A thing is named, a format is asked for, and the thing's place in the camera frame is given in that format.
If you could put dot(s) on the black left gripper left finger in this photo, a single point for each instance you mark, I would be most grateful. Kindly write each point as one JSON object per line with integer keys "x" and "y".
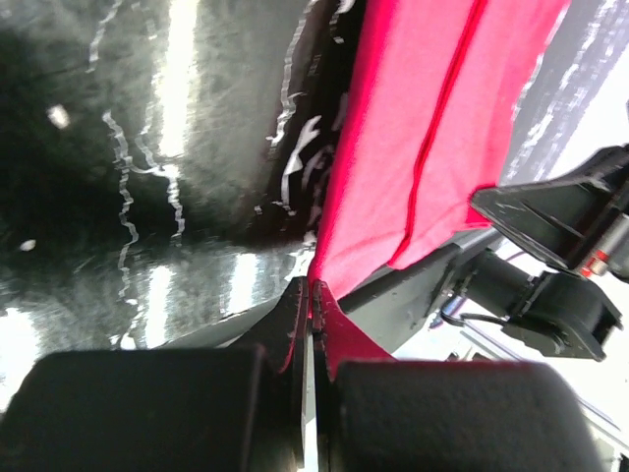
{"x": 235, "y": 408}

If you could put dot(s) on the red t-shirt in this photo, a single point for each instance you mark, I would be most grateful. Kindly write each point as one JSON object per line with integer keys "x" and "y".
{"x": 429, "y": 121}

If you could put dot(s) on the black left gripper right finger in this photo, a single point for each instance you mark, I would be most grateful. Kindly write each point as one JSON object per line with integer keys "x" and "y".
{"x": 378, "y": 413}

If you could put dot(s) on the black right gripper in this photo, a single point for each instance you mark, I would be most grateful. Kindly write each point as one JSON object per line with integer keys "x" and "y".
{"x": 576, "y": 223}

